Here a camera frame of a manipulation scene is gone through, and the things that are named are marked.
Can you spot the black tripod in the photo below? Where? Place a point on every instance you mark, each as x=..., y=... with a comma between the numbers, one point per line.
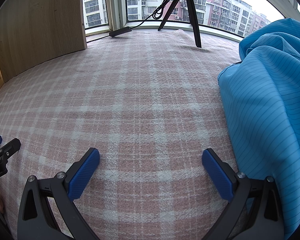
x=191, y=10

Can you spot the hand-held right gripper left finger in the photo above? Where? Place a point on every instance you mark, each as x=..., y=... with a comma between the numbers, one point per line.
x=83, y=175

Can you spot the grey wooden board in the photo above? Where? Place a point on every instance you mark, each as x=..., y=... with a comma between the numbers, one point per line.
x=40, y=30

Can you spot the apartment buildings outside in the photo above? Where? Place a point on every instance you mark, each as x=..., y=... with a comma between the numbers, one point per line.
x=222, y=12

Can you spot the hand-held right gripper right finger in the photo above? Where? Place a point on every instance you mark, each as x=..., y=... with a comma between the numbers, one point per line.
x=218, y=177

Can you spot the white framed window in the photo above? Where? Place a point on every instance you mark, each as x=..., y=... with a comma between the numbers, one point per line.
x=115, y=10

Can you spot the blue striped jacket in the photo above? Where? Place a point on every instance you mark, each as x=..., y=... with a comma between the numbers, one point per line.
x=265, y=105

